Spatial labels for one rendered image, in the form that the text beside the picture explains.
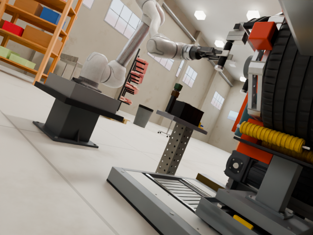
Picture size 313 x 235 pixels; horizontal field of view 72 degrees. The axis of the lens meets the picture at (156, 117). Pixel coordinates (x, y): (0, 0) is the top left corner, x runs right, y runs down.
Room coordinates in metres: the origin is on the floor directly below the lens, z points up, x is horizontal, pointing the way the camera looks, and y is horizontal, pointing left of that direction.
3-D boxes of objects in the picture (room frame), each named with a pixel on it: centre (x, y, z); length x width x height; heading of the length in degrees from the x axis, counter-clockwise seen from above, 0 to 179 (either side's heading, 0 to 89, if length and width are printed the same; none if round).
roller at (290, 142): (0.90, -0.47, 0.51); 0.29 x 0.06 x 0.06; 44
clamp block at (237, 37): (1.09, -0.22, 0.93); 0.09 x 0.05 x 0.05; 44
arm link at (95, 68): (1.64, 0.58, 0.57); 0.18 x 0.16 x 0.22; 149
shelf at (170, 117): (1.57, -0.20, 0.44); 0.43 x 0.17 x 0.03; 134
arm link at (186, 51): (1.28, -0.04, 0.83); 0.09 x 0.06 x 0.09; 134
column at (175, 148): (1.59, -0.22, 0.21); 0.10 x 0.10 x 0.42; 44
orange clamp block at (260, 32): (0.84, -0.26, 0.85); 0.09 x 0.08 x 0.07; 134
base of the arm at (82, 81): (1.62, 0.59, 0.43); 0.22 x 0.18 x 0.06; 148
